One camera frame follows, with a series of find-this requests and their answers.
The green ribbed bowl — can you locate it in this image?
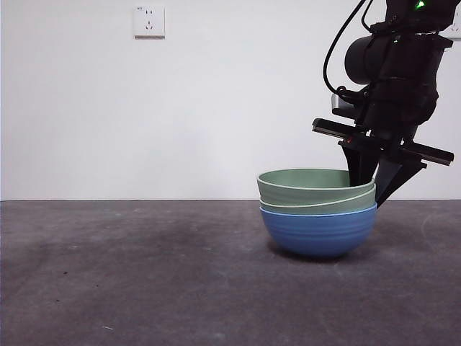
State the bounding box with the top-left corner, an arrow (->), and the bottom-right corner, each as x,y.
256,168 -> 376,208
259,187 -> 378,217

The blue ribbed bowl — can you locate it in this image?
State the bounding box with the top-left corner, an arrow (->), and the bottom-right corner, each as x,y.
259,203 -> 378,257

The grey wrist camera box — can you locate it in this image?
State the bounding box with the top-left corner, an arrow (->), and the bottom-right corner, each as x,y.
330,94 -> 357,111

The thin black cable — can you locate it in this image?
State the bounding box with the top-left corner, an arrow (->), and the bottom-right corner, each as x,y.
323,0 -> 372,97

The white wall socket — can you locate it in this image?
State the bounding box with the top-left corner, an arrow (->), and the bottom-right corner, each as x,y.
446,9 -> 461,40
133,4 -> 166,40

